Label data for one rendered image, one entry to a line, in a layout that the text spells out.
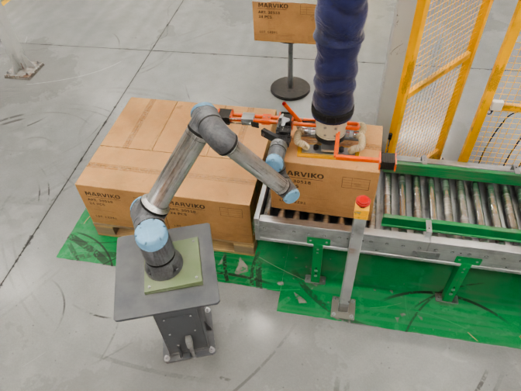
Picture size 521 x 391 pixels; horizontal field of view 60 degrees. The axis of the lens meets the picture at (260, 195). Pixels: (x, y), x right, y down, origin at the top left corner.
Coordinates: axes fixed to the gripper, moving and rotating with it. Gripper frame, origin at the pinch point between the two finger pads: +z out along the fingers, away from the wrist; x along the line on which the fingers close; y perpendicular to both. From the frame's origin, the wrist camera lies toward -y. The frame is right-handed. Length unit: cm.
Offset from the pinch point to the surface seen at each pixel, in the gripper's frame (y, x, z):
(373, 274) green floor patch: 65, -108, -21
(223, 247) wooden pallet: -41, -105, -18
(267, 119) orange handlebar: -7.2, 1.6, -2.5
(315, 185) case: 22.2, -28.7, -20.1
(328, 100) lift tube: 25.7, 22.4, -9.1
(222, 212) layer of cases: -37, -63, -20
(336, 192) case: 35, -32, -20
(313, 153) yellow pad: 19.9, -11.0, -13.0
